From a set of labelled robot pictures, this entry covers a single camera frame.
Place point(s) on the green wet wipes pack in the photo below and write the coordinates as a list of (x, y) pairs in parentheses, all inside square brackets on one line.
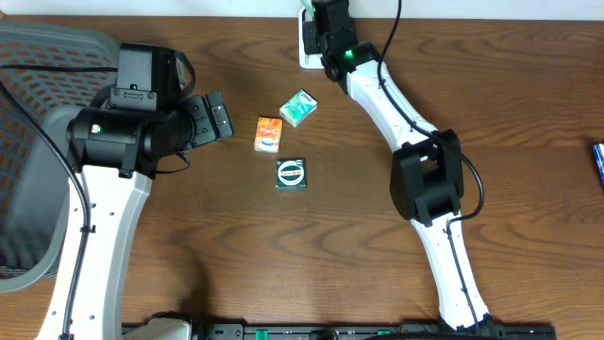
[(308, 6)]

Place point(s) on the white barcode scanner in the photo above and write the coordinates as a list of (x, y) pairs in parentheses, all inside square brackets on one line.
[(306, 61)]

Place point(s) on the dark green small box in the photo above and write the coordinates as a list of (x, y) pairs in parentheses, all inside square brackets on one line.
[(291, 174)]

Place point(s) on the grey plastic shopping basket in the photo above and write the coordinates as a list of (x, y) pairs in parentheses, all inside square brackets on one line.
[(52, 72)]

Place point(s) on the orange tissue pack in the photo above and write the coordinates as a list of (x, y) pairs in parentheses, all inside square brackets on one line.
[(268, 135)]

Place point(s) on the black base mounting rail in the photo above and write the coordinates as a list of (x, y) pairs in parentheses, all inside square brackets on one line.
[(488, 329)]

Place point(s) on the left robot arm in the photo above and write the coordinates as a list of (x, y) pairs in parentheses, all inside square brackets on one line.
[(114, 147)]

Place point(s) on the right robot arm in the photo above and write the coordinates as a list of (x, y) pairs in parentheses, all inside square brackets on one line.
[(426, 184)]

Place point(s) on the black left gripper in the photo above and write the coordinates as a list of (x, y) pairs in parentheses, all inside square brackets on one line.
[(199, 110)]

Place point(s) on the yellow snack bag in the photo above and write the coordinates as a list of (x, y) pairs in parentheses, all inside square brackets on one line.
[(599, 156)]

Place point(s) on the green tissue pack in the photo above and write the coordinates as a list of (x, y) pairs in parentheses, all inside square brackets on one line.
[(298, 108)]

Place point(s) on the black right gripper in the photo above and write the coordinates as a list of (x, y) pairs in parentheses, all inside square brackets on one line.
[(348, 22)]

